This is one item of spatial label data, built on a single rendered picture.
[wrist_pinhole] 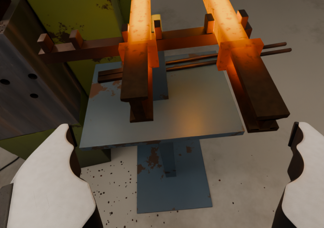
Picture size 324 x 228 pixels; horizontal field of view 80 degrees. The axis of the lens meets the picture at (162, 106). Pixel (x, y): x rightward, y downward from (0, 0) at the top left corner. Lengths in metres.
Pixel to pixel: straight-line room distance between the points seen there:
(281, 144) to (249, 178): 0.31
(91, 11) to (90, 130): 0.44
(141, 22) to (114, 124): 0.30
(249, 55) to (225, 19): 0.08
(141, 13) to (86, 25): 0.52
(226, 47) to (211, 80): 0.35
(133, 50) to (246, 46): 0.13
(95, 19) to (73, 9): 0.08
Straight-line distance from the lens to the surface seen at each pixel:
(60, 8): 0.81
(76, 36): 0.32
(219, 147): 1.30
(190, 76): 0.59
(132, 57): 0.22
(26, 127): 0.98
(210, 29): 0.30
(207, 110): 0.52
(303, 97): 1.71
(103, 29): 0.83
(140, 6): 0.34
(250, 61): 0.23
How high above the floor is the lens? 1.17
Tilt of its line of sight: 54 degrees down
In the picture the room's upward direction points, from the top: 9 degrees counter-clockwise
